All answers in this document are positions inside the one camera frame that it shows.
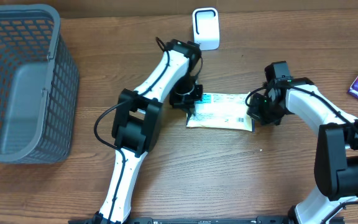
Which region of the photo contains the grey plastic mesh basket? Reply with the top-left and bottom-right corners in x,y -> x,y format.
0,4 -> 80,164

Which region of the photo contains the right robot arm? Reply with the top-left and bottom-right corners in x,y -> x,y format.
245,61 -> 358,224

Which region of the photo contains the yellow snack chip bag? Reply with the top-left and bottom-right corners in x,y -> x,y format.
186,93 -> 254,132

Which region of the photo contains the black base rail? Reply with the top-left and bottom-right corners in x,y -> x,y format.
68,215 -> 345,224

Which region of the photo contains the white barcode scanner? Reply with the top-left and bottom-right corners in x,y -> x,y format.
192,7 -> 220,51

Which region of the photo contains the left black cable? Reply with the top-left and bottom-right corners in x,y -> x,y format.
93,36 -> 203,224

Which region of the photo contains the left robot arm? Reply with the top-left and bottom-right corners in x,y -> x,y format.
89,39 -> 203,223

